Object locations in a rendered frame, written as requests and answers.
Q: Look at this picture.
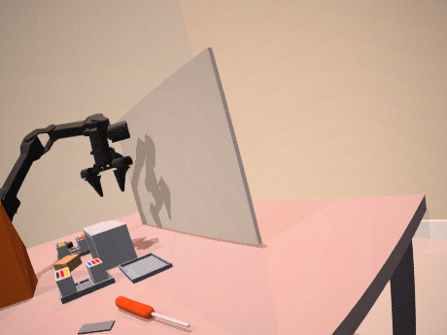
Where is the grey flat panel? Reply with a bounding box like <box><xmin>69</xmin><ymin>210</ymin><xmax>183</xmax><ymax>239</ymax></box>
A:
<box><xmin>116</xmin><ymin>48</ymin><xmax>262</xmax><ymax>245</ymax></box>

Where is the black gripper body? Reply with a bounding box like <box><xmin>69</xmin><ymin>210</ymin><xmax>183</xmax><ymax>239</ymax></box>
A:
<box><xmin>80</xmin><ymin>144</ymin><xmax>133</xmax><ymax>179</ymax></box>

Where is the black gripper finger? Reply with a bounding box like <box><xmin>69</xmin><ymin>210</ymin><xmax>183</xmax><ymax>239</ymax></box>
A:
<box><xmin>85</xmin><ymin>175</ymin><xmax>103</xmax><ymax>197</ymax></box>
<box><xmin>113</xmin><ymin>166</ymin><xmax>130</xmax><ymax>192</ymax></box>

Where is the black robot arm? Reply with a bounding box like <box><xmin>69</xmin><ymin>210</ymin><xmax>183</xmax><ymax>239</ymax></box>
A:
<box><xmin>0</xmin><ymin>113</ymin><xmax>130</xmax><ymax>221</ymax></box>

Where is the orange-handled screwdriver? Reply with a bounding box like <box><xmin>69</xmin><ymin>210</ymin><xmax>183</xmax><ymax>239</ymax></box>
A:
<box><xmin>116</xmin><ymin>296</ymin><xmax>190</xmax><ymax>327</ymax></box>

